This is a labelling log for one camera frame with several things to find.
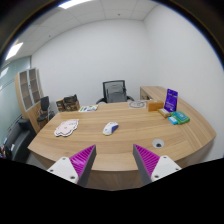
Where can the black sofa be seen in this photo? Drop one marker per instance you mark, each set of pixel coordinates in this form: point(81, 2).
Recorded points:
point(18, 140)

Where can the wooden side cabinet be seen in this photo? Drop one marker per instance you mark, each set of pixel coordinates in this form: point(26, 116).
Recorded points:
point(152, 92)

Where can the tan wooden box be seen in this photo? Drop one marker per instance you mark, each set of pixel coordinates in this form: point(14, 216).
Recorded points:
point(155, 105)

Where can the small blue box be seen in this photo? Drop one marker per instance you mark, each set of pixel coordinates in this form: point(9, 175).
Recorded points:
point(173, 120)

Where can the brown cardboard boxes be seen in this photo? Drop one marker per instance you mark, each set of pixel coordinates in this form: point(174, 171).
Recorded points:
point(69, 103)

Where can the small beige box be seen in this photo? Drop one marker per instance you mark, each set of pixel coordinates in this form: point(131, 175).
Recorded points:
point(164, 113)

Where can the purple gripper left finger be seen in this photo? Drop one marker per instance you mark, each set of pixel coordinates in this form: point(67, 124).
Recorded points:
point(76, 168)

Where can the wooden bookshelf cabinet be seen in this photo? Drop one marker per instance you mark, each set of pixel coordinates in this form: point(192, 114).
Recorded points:
point(29, 93)

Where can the black side chair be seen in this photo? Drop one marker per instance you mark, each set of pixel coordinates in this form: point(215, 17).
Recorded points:
point(44, 113)

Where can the white and blue computer mouse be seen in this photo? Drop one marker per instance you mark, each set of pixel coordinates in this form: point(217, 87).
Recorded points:
point(110, 128)

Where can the green box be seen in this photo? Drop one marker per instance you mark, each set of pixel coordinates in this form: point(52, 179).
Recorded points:
point(180, 117)

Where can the purple acrylic sign stand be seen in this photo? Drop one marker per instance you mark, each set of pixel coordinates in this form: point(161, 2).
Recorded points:
point(171, 100)

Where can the grey mesh office chair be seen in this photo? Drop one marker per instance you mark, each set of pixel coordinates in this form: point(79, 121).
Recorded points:
point(114, 91)

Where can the pink white cartoon mouse pad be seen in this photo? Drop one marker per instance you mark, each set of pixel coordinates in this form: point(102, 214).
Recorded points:
point(66, 128)

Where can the green white leaflet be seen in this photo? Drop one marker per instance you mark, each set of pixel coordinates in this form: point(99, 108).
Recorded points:
point(88, 108)

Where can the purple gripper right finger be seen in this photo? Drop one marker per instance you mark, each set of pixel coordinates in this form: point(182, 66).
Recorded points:
point(151, 166)

